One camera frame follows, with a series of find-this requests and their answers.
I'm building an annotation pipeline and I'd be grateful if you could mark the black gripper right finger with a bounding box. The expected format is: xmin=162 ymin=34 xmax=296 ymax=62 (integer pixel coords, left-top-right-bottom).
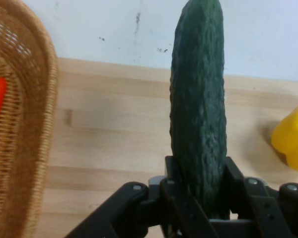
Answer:
xmin=223 ymin=156 xmax=298 ymax=238

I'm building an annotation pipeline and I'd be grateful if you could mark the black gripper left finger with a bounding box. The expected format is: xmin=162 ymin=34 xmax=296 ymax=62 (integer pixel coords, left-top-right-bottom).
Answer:
xmin=64 ymin=155 xmax=221 ymax=238

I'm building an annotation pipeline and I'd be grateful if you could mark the dark green cucumber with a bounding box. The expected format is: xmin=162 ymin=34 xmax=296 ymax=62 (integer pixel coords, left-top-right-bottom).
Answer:
xmin=169 ymin=0 xmax=228 ymax=220

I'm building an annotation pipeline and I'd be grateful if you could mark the yellow bell pepper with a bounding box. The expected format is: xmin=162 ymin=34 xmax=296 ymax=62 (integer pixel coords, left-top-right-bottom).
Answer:
xmin=271 ymin=101 xmax=298 ymax=174

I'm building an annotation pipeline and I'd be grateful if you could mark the bamboo cutting board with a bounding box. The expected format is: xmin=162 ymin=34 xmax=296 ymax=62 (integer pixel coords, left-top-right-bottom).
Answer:
xmin=38 ymin=57 xmax=298 ymax=238

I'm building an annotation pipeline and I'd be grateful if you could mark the woven wicker basket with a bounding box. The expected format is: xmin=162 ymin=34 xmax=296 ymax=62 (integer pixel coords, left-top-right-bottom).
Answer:
xmin=0 ymin=0 xmax=60 ymax=238

